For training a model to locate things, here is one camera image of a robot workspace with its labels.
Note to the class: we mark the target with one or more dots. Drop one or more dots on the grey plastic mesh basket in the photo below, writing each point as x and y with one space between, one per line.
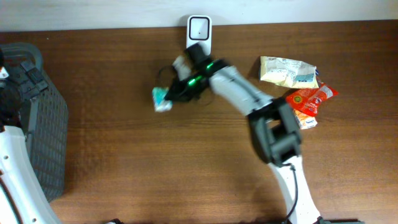
43 119

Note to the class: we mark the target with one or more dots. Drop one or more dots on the yellow wet wipes pack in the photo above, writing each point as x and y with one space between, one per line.
288 73

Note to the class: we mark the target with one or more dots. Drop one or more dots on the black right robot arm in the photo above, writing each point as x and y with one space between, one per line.
274 132

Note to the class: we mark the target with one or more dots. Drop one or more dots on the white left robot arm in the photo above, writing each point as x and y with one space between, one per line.
22 198

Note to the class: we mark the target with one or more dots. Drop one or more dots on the white barcode scanner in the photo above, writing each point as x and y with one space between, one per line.
199 30

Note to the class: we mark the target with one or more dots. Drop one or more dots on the teal tissue pack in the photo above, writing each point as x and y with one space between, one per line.
160 103

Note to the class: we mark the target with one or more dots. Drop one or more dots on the red snack packet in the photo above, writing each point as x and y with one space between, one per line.
308 100

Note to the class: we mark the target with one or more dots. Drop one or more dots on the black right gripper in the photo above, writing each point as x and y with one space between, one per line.
176 90

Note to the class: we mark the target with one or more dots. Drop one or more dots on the orange white small packet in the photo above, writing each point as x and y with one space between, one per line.
304 121

